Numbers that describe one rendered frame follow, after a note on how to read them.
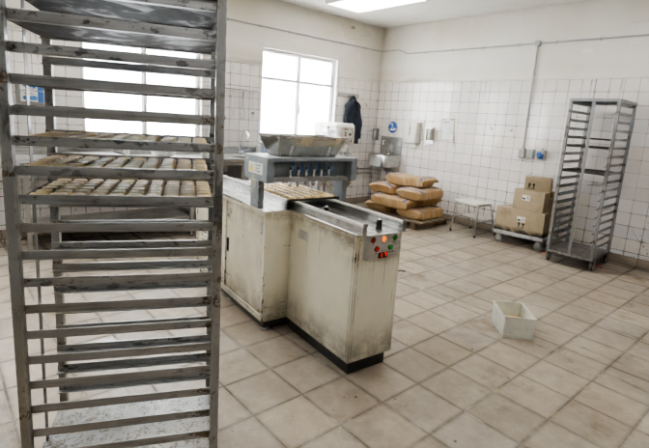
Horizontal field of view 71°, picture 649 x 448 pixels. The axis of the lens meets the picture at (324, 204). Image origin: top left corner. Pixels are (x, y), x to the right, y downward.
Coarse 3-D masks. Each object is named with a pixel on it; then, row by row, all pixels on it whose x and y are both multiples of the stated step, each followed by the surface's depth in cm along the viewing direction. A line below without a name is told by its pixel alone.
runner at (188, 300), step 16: (32, 304) 146; (48, 304) 147; (64, 304) 149; (80, 304) 150; (96, 304) 152; (112, 304) 153; (128, 304) 155; (144, 304) 156; (160, 304) 158; (176, 304) 159; (192, 304) 161
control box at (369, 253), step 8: (392, 232) 255; (368, 240) 244; (376, 240) 247; (392, 240) 254; (368, 248) 245; (384, 248) 252; (392, 248) 256; (368, 256) 246; (376, 256) 249; (392, 256) 257
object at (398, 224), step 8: (312, 200) 331; (320, 200) 323; (328, 200) 314; (336, 200) 309; (336, 208) 307; (344, 208) 300; (352, 208) 294; (360, 208) 287; (360, 216) 287; (368, 216) 281; (376, 216) 275; (384, 216) 268; (384, 224) 269; (392, 224) 263; (400, 224) 258
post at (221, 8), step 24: (216, 24) 143; (216, 48) 143; (216, 72) 145; (216, 96) 146; (216, 120) 148; (216, 144) 149; (216, 168) 151; (216, 192) 152; (216, 216) 154; (216, 240) 156; (216, 264) 157; (216, 288) 159; (216, 312) 161; (216, 336) 162; (216, 360) 164; (216, 384) 166; (216, 408) 168; (216, 432) 170
